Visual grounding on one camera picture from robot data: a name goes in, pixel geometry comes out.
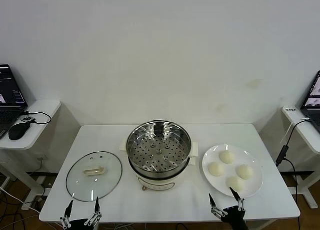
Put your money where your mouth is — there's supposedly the cream electric cooking pot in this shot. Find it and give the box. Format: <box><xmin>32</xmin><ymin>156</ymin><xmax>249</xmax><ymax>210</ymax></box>
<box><xmin>118</xmin><ymin>140</ymin><xmax>200</xmax><ymax>192</ymax></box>

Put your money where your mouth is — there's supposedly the black laptop with pale screen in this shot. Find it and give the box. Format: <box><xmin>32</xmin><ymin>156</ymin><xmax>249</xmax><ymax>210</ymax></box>
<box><xmin>300</xmin><ymin>70</ymin><xmax>320</xmax><ymax>133</ymax></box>

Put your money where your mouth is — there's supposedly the white side table with label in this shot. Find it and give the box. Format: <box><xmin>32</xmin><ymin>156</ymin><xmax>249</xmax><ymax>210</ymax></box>
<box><xmin>281</xmin><ymin>106</ymin><xmax>320</xmax><ymax>208</ymax></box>

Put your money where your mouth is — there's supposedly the black cable with inline adapter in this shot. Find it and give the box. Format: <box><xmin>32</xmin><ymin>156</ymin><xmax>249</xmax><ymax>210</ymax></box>
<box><xmin>274</xmin><ymin>119</ymin><xmax>312</xmax><ymax>203</ymax></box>

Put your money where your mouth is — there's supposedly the glass lid with cream handle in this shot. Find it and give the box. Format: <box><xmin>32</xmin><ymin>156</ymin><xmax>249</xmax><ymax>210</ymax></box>
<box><xmin>65</xmin><ymin>151</ymin><xmax>123</xmax><ymax>203</ymax></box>

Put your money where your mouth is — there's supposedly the white steamed baozi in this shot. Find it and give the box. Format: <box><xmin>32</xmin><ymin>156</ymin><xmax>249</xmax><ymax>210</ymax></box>
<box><xmin>218</xmin><ymin>150</ymin><xmax>236</xmax><ymax>164</ymax></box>
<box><xmin>207</xmin><ymin>161</ymin><xmax>225</xmax><ymax>177</ymax></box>
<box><xmin>225</xmin><ymin>176</ymin><xmax>246</xmax><ymax>193</ymax></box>
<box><xmin>235</xmin><ymin>164</ymin><xmax>255</xmax><ymax>180</ymax></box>

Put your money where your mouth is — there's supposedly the white flat cable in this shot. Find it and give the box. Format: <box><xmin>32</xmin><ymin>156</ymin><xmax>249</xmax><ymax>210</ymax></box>
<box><xmin>279</xmin><ymin>117</ymin><xmax>311</xmax><ymax>144</ymax></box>

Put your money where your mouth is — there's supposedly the white round plate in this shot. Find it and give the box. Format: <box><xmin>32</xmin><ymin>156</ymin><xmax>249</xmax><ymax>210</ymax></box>
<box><xmin>201</xmin><ymin>144</ymin><xmax>264</xmax><ymax>198</ymax></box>

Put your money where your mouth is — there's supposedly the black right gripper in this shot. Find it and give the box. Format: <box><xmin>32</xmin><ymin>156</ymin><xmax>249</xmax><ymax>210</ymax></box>
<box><xmin>208</xmin><ymin>187</ymin><xmax>250</xmax><ymax>230</ymax></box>

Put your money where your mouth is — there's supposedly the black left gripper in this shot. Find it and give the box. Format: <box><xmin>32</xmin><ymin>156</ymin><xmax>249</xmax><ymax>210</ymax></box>
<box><xmin>59</xmin><ymin>196</ymin><xmax>103</xmax><ymax>230</ymax></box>

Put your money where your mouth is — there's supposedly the black laptop with dark screen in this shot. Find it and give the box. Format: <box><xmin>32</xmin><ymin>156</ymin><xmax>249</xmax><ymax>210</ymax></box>
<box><xmin>0</xmin><ymin>63</ymin><xmax>29</xmax><ymax>141</ymax></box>

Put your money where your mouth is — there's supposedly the stainless steel steamer basket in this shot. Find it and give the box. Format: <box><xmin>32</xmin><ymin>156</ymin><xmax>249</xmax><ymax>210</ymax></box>
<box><xmin>125</xmin><ymin>119</ymin><xmax>193</xmax><ymax>178</ymax></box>

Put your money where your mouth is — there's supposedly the black computer mouse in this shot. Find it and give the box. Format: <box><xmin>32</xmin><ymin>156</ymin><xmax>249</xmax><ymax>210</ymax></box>
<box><xmin>8</xmin><ymin>122</ymin><xmax>33</xmax><ymax>141</ymax></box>

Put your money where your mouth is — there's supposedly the white side table with mouse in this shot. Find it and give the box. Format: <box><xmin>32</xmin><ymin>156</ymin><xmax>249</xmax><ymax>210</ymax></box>
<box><xmin>0</xmin><ymin>99</ymin><xmax>62</xmax><ymax>203</ymax></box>

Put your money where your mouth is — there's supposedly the thin black looped cable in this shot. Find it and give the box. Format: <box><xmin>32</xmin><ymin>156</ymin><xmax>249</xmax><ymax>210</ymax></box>
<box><xmin>23</xmin><ymin>111</ymin><xmax>52</xmax><ymax>125</ymax></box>

